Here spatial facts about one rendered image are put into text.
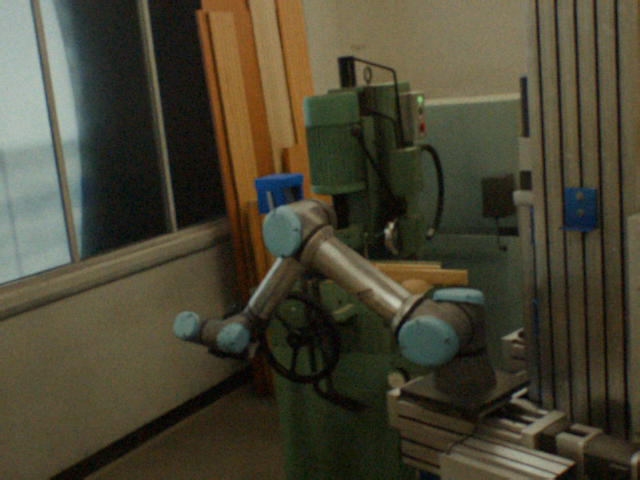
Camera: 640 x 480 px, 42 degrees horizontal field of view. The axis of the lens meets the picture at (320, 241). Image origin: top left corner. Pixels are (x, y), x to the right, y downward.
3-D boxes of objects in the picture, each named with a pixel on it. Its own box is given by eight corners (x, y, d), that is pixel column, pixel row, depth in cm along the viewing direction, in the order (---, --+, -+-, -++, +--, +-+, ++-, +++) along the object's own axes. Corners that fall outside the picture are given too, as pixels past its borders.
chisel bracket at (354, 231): (327, 257, 273) (325, 232, 271) (347, 248, 285) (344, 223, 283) (347, 258, 269) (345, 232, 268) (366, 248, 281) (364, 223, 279)
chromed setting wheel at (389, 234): (383, 258, 276) (380, 221, 274) (398, 249, 287) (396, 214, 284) (392, 258, 275) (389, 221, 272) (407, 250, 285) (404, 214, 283)
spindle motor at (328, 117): (301, 196, 268) (291, 98, 262) (327, 187, 283) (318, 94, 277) (350, 195, 260) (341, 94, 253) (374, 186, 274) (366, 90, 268)
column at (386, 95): (343, 292, 300) (324, 89, 286) (370, 276, 319) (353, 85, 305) (401, 295, 289) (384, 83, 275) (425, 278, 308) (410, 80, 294)
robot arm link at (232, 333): (257, 317, 222) (225, 310, 228) (231, 330, 213) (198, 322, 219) (258, 345, 224) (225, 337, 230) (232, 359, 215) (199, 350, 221)
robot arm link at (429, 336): (484, 321, 187) (302, 188, 205) (457, 342, 175) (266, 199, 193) (459, 360, 192) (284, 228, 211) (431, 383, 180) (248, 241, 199)
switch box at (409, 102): (399, 141, 286) (396, 94, 283) (411, 138, 295) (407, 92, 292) (416, 140, 283) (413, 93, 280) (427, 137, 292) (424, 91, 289)
